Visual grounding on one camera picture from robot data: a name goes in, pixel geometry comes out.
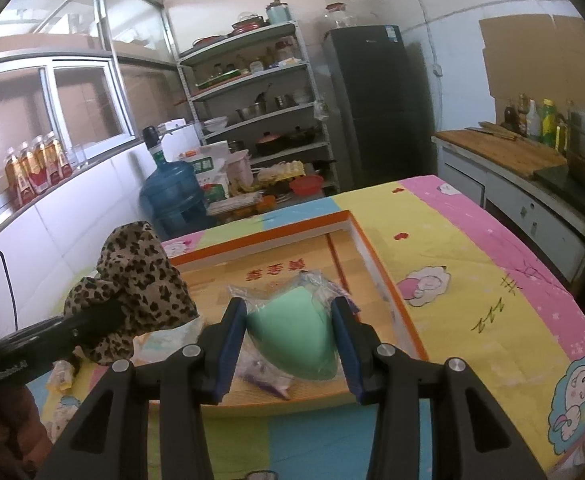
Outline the sliding window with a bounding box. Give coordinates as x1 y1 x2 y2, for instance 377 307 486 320
0 52 138 211

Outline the wooden cutting board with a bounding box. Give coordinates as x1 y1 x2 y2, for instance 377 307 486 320
435 127 568 181

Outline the red pan with glass lid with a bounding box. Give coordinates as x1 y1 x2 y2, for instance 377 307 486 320
231 14 267 35

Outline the blue water jug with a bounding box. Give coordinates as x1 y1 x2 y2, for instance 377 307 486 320
140 152 208 233

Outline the steel bowl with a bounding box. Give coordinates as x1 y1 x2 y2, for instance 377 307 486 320
236 101 268 121

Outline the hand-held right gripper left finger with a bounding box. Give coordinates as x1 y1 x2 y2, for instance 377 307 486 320
35 297 248 480

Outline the mint green sponge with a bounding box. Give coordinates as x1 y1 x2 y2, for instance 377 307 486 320
227 270 358 401

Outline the grey counter cabinet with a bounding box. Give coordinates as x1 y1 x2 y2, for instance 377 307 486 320
435 137 585 296

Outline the mint green canister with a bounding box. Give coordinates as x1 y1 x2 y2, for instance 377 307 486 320
266 0 293 26

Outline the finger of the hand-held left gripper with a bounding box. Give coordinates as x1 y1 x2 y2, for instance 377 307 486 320
62 301 126 349

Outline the cardboard sheet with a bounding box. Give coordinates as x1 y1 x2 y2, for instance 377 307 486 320
478 14 585 106

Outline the glass jar with red lid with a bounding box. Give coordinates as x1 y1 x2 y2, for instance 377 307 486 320
326 2 358 29

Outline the black water pump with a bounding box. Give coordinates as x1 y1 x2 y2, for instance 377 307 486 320
142 126 166 161

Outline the white plastic bottle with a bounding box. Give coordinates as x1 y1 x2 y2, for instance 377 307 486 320
526 100 543 141

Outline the flat wrapped bundle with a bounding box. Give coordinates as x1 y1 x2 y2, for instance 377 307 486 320
207 194 263 213

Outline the leopard print cloth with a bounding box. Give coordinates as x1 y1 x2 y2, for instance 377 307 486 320
62 220 200 366

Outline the white sack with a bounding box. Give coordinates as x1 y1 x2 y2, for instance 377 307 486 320
192 141 233 196

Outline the black pot with pink lid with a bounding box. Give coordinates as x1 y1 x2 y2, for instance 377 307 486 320
255 131 288 156

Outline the black cable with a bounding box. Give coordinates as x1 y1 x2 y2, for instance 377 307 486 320
0 251 20 331

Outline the white metal shelf rack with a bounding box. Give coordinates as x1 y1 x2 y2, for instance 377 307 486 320
176 20 343 196

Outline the dark grey refrigerator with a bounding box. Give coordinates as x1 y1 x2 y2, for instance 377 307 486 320
322 25 435 193

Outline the red plastic basin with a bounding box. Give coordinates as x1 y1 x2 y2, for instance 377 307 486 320
290 176 324 197

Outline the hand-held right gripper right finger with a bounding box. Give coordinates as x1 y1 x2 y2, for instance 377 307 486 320
331 296 548 480

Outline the orange-rimmed shallow cardboard box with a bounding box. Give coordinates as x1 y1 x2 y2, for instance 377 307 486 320
170 210 430 406

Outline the person's left forearm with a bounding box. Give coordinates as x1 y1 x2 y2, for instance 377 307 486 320
0 385 53 480

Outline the black induction cooktop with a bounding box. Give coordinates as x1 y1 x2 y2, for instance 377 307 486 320
532 162 585 196

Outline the cartoon printed blanket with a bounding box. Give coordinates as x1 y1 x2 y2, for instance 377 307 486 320
27 175 585 480

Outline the pink plastic container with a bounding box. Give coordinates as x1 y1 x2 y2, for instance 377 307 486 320
225 151 253 188

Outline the yellow oil bottle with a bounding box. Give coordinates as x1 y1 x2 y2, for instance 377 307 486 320
541 98 559 148

